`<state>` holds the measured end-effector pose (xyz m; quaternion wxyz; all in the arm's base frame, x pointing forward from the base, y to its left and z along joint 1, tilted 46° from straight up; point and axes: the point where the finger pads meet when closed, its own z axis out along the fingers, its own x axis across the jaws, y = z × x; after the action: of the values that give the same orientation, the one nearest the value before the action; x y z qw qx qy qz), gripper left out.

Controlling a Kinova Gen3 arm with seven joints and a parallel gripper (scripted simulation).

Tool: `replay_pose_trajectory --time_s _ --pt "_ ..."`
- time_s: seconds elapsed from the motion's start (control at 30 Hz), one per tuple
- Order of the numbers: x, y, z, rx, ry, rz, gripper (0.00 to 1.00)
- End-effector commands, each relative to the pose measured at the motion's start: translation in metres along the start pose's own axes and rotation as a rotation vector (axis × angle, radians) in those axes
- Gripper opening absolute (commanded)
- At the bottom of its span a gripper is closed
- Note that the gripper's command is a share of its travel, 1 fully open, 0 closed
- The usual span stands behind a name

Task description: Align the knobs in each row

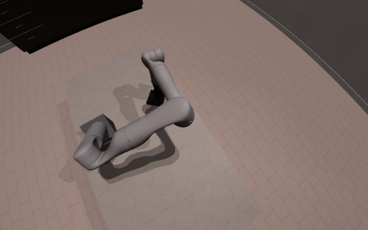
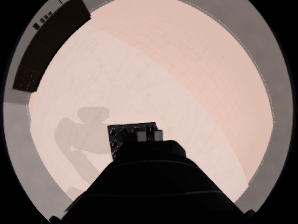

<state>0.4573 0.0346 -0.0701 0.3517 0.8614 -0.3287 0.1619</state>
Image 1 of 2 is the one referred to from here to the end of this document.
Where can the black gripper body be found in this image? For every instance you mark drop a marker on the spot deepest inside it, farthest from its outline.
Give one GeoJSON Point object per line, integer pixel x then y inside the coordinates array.
{"type": "Point", "coordinates": [156, 88]}

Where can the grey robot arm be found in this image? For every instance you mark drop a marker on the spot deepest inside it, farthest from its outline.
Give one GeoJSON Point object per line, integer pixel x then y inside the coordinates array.
{"type": "Point", "coordinates": [176, 109]}

